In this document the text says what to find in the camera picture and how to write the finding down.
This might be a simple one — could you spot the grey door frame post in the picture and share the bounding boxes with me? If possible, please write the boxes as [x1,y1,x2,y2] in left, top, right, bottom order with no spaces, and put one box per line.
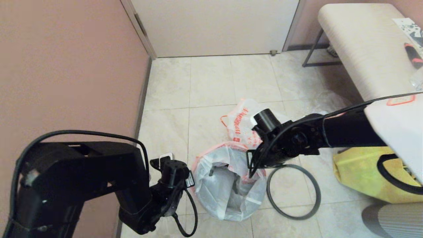
[282,0,306,53]
[120,0,157,60]

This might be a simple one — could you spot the grey ribbed round object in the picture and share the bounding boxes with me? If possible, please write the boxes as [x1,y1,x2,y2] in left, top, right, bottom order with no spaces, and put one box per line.
[361,202,423,238]

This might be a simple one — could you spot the clear crumpled plastic item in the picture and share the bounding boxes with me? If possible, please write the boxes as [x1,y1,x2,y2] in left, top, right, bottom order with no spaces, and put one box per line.
[410,68,423,91]

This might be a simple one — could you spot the white red-printed floor bag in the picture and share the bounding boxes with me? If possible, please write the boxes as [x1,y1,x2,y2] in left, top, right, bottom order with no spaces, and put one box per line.
[220,98,288,149]

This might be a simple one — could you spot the yellow shopping bag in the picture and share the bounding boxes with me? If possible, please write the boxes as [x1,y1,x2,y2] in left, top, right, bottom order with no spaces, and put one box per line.
[333,146,423,204]

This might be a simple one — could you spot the black braided left wrist cable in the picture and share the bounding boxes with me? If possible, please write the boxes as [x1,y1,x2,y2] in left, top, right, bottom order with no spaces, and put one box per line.
[171,188,199,238]

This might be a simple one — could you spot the black metal table leg frame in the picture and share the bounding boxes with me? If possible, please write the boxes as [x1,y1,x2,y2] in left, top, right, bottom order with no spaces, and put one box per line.
[301,29,342,67]

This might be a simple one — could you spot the grey plastic bin ring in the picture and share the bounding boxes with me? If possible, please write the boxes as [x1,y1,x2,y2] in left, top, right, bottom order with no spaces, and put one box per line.
[266,164,321,220]

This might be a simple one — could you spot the black and white printed paper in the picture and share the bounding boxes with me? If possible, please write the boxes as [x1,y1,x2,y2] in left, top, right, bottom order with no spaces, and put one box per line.
[392,18,423,49]

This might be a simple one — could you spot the dark wall baseboard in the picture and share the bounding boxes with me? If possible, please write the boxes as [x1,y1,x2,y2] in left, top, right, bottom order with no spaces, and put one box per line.
[114,58,153,238]

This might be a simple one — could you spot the light wood-grain table top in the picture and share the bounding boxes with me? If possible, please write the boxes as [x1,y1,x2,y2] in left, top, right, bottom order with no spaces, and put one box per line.
[317,3,423,101]

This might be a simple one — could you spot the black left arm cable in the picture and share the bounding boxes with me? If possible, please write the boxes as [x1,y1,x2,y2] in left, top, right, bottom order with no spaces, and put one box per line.
[9,130,150,238]

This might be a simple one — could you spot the black and orange tool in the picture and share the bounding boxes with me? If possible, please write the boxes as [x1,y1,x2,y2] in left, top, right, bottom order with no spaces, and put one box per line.
[404,42,423,69]

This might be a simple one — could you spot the dark baseboard behind table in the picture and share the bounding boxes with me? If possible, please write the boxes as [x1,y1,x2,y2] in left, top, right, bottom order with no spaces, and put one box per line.
[287,45,331,52]

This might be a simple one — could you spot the white door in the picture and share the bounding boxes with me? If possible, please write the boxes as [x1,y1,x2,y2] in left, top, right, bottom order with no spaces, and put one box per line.
[131,0,299,58]

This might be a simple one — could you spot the clear bag with dark items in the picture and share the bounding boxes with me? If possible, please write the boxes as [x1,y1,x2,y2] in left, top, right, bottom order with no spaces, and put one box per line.
[312,91,359,114]

